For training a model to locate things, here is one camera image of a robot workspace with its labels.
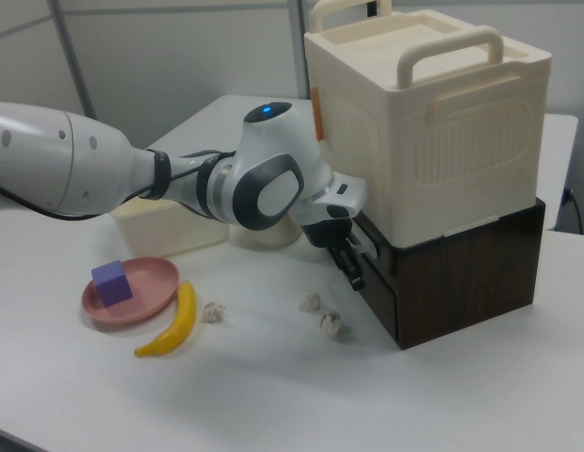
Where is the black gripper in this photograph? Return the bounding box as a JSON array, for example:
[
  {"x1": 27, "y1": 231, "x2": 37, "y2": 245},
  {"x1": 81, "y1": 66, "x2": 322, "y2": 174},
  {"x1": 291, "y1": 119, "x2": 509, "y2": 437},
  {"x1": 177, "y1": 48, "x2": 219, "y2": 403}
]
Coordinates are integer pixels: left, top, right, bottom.
[{"x1": 301, "y1": 216, "x2": 367, "y2": 290}]

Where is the wooden drawer with white handle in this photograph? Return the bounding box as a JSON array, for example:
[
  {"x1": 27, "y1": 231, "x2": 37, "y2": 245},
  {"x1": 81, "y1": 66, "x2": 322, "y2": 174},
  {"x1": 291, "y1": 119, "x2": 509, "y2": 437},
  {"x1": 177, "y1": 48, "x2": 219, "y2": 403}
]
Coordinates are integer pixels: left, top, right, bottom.
[{"x1": 351, "y1": 212, "x2": 398, "y2": 303}]

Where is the dark wood drawer cabinet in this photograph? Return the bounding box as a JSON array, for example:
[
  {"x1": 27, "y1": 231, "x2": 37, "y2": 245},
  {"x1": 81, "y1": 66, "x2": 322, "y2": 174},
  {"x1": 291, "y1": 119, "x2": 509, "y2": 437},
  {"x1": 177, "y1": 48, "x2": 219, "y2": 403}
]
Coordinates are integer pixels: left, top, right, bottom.
[{"x1": 355, "y1": 196, "x2": 545, "y2": 352}]

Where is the white garlic bulb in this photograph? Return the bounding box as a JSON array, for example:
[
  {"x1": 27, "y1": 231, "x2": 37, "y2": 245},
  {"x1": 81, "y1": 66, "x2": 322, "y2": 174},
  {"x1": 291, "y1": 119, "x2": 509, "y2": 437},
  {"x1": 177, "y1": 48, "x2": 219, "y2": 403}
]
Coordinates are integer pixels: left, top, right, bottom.
[
  {"x1": 298, "y1": 290, "x2": 321, "y2": 313},
  {"x1": 318, "y1": 310, "x2": 346, "y2": 340}
]

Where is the yellow banana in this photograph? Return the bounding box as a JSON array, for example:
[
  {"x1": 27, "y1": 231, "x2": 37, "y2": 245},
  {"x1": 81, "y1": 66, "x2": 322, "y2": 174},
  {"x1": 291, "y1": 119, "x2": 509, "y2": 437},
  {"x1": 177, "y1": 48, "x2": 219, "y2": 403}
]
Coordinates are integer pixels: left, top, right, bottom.
[{"x1": 134, "y1": 280, "x2": 199, "y2": 359}]

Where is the cream rectangular plastic bin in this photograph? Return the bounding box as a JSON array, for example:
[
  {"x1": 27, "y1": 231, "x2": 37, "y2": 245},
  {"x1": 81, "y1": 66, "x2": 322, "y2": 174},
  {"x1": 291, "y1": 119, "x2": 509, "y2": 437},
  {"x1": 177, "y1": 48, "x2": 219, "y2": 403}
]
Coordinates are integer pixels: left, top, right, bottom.
[{"x1": 109, "y1": 194, "x2": 230, "y2": 258}]

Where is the pink plate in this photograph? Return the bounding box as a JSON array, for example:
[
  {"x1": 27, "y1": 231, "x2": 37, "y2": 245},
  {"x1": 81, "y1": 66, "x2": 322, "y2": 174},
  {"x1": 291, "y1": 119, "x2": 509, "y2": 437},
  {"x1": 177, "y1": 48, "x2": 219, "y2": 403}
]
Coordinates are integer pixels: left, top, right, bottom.
[{"x1": 80, "y1": 256, "x2": 182, "y2": 326}]

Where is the purple cube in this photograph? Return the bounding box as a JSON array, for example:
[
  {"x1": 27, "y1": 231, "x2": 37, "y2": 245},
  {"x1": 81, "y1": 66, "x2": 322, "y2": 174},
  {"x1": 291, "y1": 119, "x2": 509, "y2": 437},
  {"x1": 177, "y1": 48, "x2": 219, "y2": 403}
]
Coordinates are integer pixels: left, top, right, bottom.
[{"x1": 90, "y1": 259, "x2": 134, "y2": 309}]

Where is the cream storage box with handles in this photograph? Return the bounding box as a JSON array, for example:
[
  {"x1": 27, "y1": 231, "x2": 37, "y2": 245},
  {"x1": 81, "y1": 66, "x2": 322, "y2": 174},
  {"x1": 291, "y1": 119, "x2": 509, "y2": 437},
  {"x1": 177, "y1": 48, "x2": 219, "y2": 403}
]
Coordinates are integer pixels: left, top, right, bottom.
[{"x1": 303, "y1": 0, "x2": 554, "y2": 250}]

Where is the grey vertical partition post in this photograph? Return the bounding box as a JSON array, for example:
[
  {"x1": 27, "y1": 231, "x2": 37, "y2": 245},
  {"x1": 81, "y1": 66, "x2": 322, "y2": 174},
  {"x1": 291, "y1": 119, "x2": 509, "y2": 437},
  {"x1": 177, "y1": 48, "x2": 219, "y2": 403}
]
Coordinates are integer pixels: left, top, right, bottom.
[{"x1": 291, "y1": 0, "x2": 308, "y2": 101}]

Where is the black cable with blue plug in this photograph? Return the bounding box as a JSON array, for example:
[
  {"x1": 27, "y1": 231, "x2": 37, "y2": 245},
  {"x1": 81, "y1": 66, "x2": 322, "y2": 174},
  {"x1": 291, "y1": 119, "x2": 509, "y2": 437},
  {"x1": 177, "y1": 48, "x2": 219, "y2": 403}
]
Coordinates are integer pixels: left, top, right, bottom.
[{"x1": 561, "y1": 186, "x2": 583, "y2": 234}]

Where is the grey slanted partition post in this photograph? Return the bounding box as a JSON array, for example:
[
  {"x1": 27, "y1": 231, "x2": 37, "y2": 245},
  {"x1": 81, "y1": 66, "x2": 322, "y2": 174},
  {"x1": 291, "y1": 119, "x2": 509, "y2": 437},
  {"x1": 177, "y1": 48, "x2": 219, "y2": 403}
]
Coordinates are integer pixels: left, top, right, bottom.
[{"x1": 46, "y1": 0, "x2": 98, "y2": 120}]

